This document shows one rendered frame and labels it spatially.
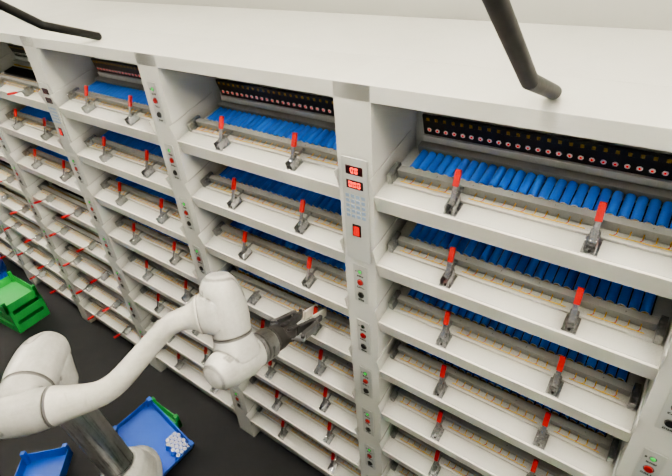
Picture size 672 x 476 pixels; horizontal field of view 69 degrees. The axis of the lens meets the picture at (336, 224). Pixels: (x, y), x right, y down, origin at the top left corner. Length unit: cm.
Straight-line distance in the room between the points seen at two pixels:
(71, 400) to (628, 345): 125
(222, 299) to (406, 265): 46
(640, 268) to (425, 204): 41
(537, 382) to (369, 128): 68
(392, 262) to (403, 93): 43
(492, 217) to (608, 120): 30
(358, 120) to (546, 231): 43
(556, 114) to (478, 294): 45
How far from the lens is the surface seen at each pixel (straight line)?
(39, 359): 156
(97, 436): 177
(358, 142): 106
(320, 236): 131
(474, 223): 101
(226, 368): 127
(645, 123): 86
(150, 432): 255
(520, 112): 89
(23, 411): 146
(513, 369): 125
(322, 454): 223
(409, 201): 107
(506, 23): 60
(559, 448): 139
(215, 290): 124
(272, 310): 169
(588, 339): 109
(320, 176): 120
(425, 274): 117
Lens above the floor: 202
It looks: 32 degrees down
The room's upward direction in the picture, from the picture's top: 5 degrees counter-clockwise
